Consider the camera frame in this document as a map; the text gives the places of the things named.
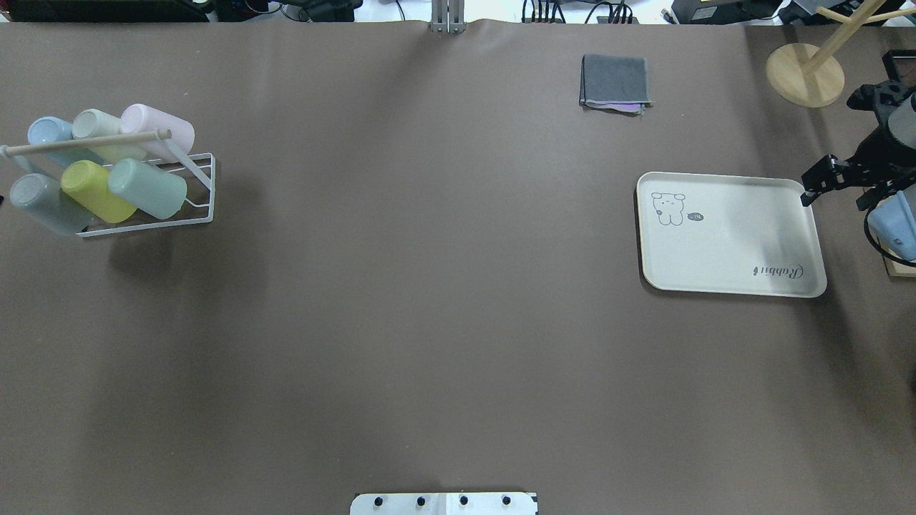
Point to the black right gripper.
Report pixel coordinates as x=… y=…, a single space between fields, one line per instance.
x=874 y=151

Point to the cream rabbit tray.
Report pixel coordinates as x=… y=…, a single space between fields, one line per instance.
x=713 y=233

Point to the green cup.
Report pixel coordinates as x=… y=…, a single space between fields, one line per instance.
x=156 y=192

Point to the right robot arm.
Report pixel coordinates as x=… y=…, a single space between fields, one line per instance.
x=889 y=227

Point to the pale cream cup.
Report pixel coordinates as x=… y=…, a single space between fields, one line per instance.
x=92 y=123

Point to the yellow cup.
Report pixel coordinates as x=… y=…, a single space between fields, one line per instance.
x=87 y=183

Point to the light blue cup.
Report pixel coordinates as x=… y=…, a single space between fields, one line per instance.
x=52 y=129

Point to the grey cup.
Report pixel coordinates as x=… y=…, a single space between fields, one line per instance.
x=41 y=197

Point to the wooden cutting board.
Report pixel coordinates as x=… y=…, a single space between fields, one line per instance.
x=894 y=269

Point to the wooden mug tree stand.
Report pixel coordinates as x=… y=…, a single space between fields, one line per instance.
x=809 y=75

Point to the grey folded cloth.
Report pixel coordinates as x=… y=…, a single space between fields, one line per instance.
x=614 y=83

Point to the aluminium frame post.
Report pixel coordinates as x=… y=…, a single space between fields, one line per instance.
x=447 y=16

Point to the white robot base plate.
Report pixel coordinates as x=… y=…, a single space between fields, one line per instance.
x=480 y=502

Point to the white wire cup rack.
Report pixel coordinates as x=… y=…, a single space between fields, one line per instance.
x=200 y=168

